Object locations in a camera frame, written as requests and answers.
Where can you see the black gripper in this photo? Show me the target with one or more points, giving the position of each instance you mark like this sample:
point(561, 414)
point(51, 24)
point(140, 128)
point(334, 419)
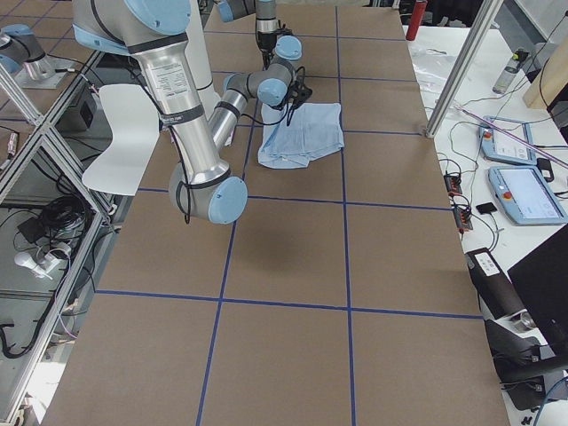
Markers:
point(290, 105)
point(265, 41)

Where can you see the light blue button shirt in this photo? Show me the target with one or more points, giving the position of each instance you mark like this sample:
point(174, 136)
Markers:
point(314, 132)

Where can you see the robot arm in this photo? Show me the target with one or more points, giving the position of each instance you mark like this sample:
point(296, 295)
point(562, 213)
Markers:
point(267, 24)
point(154, 34)

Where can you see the clear plastic bag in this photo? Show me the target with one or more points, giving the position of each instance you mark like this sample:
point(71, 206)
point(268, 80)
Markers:
point(431, 67)

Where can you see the red cylinder bottle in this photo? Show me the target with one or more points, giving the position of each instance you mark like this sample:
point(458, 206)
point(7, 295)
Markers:
point(416, 19)

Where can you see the far teach pendant tablet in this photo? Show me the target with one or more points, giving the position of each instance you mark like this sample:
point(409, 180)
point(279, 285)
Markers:
point(501, 148)

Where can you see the teach pendant tablet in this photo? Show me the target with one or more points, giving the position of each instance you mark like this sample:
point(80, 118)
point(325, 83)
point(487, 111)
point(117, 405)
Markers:
point(525, 196)
point(501, 148)

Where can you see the clear water bottle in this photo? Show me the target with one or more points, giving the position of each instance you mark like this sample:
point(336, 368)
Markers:
point(510, 71)

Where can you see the near teach pendant tablet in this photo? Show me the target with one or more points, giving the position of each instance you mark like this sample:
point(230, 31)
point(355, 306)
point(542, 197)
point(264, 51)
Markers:
point(525, 196)

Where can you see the black cylinder device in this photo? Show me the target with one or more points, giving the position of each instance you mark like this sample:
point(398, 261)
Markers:
point(496, 294)

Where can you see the black monitor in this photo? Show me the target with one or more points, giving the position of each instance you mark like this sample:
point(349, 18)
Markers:
point(540, 280)

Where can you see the aluminium frame post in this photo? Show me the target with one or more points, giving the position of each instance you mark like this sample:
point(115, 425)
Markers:
point(468, 52)

